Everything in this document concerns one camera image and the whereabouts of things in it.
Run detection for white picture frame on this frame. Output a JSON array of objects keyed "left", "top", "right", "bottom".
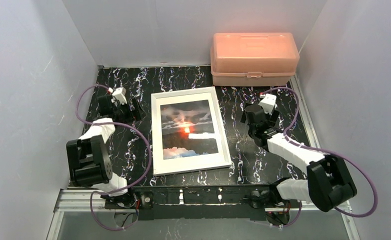
[{"left": 150, "top": 86, "right": 233, "bottom": 177}]

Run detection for white mat board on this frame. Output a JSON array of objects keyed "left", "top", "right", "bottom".
[{"left": 154, "top": 92, "right": 230, "bottom": 171}]

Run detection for sunset landscape photo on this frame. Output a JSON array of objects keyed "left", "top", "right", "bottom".
[{"left": 160, "top": 99, "right": 219, "bottom": 160}]

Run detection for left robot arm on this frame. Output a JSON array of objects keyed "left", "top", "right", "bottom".
[{"left": 66, "top": 87, "right": 146, "bottom": 197}]

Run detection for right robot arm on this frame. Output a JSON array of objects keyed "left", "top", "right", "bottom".
[{"left": 240, "top": 94, "right": 358, "bottom": 212}]

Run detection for pink plastic storage box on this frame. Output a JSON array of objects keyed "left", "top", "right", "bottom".
[{"left": 210, "top": 32, "right": 300, "bottom": 87}]

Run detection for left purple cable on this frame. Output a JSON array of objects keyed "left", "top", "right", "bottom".
[{"left": 75, "top": 84, "right": 153, "bottom": 232}]

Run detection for purple cable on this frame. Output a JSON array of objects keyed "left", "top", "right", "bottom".
[
  {"left": 75, "top": 84, "right": 153, "bottom": 232},
  {"left": 260, "top": 86, "right": 379, "bottom": 229}
]

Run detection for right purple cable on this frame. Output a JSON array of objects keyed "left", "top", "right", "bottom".
[{"left": 260, "top": 86, "right": 379, "bottom": 229}]

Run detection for aluminium rail base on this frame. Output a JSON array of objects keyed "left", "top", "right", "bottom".
[{"left": 53, "top": 187, "right": 353, "bottom": 222}]

